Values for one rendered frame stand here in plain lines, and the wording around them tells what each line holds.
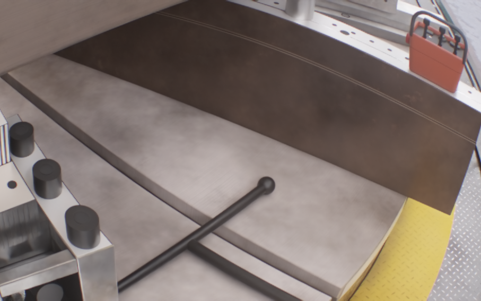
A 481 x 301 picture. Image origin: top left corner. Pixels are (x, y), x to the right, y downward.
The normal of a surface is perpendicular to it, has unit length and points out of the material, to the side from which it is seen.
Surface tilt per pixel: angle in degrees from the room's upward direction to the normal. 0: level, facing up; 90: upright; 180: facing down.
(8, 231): 90
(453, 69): 97
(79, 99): 0
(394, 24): 90
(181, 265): 0
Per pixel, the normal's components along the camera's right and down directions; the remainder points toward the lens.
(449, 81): -0.50, 0.55
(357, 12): -0.10, 0.56
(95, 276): 0.63, 0.51
